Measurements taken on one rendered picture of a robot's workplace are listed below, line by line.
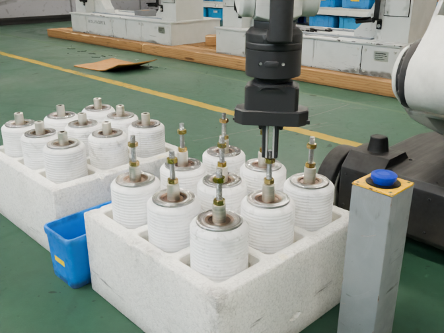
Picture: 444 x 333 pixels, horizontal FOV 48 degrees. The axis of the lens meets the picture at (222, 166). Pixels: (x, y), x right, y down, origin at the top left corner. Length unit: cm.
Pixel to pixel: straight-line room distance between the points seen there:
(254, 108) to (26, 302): 62
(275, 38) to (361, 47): 229
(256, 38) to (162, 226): 35
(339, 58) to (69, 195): 222
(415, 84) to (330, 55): 211
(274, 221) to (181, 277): 18
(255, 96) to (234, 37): 283
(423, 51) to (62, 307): 87
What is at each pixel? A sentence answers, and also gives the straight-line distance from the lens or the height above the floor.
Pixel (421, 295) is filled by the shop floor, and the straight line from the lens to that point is 114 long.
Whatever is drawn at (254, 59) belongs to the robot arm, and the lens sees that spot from 78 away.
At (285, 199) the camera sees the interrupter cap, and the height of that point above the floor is 25.
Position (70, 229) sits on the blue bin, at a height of 9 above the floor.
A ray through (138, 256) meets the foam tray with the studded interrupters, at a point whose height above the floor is 16.
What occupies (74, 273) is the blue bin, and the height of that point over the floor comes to 4.
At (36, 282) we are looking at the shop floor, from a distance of 118.
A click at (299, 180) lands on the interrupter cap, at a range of 97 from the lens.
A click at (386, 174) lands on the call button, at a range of 82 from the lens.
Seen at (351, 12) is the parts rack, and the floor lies 21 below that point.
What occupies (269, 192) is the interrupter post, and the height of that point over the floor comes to 27.
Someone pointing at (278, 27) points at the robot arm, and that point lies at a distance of 74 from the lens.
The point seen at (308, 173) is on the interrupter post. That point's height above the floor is 27.
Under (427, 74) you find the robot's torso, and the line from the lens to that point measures 103.
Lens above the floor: 62
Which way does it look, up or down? 21 degrees down
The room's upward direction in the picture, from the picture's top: straight up
